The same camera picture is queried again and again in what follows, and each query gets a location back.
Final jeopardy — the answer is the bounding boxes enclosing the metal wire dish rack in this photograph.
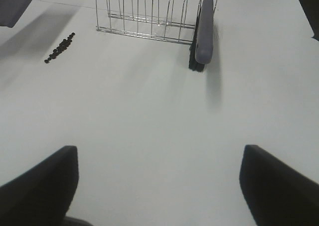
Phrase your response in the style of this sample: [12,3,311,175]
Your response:
[94,0,218,46]

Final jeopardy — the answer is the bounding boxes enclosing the grey plastic dustpan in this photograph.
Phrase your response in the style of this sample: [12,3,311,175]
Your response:
[0,0,32,28]

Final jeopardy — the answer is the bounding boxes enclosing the grey hand brush black bristles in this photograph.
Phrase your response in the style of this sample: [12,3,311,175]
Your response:
[188,0,215,72]

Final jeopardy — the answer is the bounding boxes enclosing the pile of coffee beans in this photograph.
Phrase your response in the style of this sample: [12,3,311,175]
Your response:
[44,32,76,64]

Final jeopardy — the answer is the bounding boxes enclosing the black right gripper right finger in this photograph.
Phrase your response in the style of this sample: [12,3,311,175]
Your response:
[239,145,319,226]

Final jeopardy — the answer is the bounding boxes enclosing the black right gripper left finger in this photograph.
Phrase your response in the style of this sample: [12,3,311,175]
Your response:
[0,146,79,226]

